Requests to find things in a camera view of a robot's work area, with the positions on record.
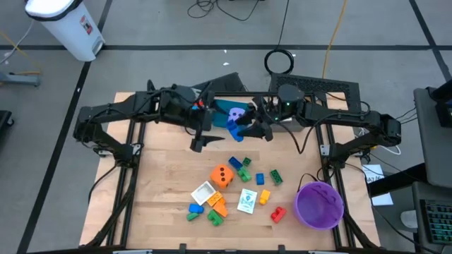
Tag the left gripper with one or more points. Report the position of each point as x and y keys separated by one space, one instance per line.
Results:
x=203 y=118

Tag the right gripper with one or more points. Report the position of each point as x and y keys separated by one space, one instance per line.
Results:
x=269 y=113

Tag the large blue toy block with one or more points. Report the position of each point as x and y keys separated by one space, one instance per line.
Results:
x=233 y=131

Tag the purple foam dice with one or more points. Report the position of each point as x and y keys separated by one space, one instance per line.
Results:
x=236 y=113

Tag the small dark green brick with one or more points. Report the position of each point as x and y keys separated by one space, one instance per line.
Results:
x=246 y=161

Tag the dark blue studded brick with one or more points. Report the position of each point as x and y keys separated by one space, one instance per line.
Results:
x=235 y=163

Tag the orange foam dice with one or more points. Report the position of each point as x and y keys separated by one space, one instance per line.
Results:
x=220 y=178

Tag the small blue brick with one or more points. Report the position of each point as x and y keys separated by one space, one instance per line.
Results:
x=260 y=178

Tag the dark green studded brick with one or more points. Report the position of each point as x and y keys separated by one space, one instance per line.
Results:
x=276 y=177

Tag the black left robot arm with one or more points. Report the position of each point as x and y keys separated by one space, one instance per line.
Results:
x=116 y=109

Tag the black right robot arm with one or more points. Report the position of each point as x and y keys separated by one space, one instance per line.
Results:
x=353 y=118

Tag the teal plastic bin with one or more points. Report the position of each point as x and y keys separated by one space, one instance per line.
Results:
x=221 y=114

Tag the black flat panel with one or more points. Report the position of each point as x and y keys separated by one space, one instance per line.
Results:
x=229 y=83

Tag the white eraser block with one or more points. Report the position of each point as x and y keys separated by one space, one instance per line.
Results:
x=203 y=193

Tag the yellow-orange studded brick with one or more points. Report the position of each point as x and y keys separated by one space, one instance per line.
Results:
x=214 y=198

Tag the plain orange toy block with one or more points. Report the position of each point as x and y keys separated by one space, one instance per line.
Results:
x=221 y=209

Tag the yellow toy block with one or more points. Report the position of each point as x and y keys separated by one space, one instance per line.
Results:
x=265 y=197

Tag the teal playing card deck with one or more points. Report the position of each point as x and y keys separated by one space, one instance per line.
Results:
x=247 y=201

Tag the black perforated panel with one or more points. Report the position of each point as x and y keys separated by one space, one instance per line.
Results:
x=318 y=84

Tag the small green toy block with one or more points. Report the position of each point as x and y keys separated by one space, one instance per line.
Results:
x=192 y=216

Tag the large green toy block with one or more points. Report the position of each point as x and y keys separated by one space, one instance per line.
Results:
x=214 y=218

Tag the red toy block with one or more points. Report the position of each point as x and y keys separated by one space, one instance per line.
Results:
x=278 y=214

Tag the purple plastic bucket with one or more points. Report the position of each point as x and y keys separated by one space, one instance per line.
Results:
x=318 y=208

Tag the white printed paper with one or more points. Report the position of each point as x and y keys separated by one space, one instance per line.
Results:
x=373 y=171

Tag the white blank paper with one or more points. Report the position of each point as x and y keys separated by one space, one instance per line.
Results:
x=383 y=200

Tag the white trash can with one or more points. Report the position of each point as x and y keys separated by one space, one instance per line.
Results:
x=70 y=31

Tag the grey computer mouse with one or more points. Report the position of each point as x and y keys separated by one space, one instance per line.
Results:
x=409 y=219

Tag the grey side table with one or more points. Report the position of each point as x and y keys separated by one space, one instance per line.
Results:
x=434 y=151

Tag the black desk device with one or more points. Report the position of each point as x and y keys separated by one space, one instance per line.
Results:
x=445 y=114

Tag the grey computer desk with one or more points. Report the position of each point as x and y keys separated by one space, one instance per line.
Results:
x=434 y=190

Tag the grey stand base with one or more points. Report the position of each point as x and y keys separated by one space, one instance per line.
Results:
x=21 y=79

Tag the black wheeled base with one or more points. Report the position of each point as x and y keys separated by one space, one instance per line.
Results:
x=4 y=121

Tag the backlit keyboard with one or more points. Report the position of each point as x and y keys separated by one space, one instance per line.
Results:
x=439 y=220

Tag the black aluminium table frame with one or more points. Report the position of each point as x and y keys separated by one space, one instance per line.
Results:
x=243 y=94

